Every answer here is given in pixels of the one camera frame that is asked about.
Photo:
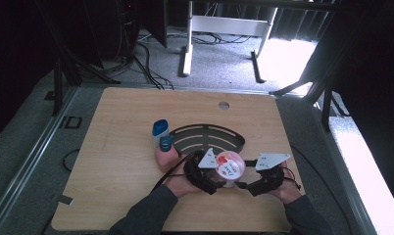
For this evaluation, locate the person's left hand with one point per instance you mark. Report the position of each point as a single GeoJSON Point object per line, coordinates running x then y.
{"type": "Point", "coordinates": [180, 184]}

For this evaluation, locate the white round tub pink lid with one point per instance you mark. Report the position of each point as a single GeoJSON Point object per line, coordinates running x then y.
{"type": "Point", "coordinates": [231, 168]}

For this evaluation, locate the black metal stand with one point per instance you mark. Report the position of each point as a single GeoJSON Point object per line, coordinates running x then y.
{"type": "Point", "coordinates": [325, 104]}
{"type": "Point", "coordinates": [58, 84]}

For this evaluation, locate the dark curtain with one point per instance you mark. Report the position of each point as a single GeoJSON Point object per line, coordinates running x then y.
{"type": "Point", "coordinates": [299, 23]}

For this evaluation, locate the person's right hand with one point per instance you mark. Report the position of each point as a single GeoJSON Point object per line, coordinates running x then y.
{"type": "Point", "coordinates": [288, 191]}

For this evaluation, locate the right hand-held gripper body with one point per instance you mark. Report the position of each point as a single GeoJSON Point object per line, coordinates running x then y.
{"type": "Point", "coordinates": [270, 181]}

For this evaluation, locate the grey metal floor rail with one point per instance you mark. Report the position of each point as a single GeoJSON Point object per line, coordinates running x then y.
{"type": "Point", "coordinates": [31, 156]}
{"type": "Point", "coordinates": [345, 173]}

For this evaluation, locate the black slotted corner shelf tray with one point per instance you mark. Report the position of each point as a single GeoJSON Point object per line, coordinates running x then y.
{"type": "Point", "coordinates": [218, 133]}

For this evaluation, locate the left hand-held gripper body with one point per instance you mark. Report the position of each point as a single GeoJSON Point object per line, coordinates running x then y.
{"type": "Point", "coordinates": [195, 174]}

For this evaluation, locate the white desk frame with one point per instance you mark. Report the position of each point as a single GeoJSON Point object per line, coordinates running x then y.
{"type": "Point", "coordinates": [229, 25]}

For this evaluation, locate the grey tape strip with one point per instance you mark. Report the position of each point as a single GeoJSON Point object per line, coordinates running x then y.
{"type": "Point", "coordinates": [62, 199]}

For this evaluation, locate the white bottle with blue cap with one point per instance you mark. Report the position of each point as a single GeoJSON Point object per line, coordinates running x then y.
{"type": "Point", "coordinates": [160, 129]}

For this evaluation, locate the black square floor bracket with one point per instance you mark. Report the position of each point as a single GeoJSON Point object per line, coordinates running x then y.
{"type": "Point", "coordinates": [69, 122]}

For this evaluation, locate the dark equipment cabinet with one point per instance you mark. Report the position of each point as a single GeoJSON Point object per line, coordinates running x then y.
{"type": "Point", "coordinates": [113, 29]}

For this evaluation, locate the pink pump bottle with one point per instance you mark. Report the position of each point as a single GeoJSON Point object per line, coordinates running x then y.
{"type": "Point", "coordinates": [165, 160]}

